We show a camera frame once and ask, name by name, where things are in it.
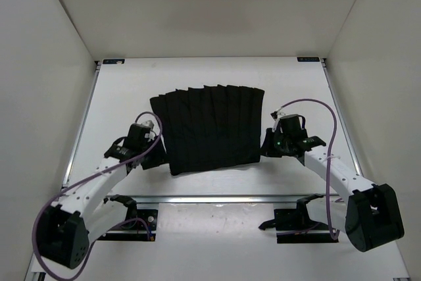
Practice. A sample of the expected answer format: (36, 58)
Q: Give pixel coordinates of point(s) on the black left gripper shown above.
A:
(159, 158)

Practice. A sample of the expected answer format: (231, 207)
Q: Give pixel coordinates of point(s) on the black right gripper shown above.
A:
(267, 150)

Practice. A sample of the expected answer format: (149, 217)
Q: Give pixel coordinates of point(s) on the black pleated skirt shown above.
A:
(210, 127)

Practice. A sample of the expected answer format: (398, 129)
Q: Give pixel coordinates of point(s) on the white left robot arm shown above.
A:
(65, 230)

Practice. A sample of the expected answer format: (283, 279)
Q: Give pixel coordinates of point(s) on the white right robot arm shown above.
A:
(368, 214)

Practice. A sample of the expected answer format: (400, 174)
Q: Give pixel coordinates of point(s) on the left corner marker sticker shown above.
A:
(113, 61)

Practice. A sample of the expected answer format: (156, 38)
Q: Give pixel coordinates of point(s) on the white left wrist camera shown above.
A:
(149, 126)

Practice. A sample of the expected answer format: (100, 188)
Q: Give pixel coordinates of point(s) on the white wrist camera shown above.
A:
(149, 126)
(276, 115)

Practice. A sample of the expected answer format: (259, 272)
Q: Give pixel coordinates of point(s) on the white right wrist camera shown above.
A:
(276, 115)

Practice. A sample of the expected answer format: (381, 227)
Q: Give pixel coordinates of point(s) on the aluminium table edge rail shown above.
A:
(215, 199)

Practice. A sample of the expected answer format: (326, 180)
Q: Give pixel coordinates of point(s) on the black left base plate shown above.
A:
(140, 225)

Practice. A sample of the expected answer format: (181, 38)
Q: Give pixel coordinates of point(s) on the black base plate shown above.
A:
(140, 225)
(294, 225)

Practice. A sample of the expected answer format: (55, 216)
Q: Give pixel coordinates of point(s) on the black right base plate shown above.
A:
(294, 225)

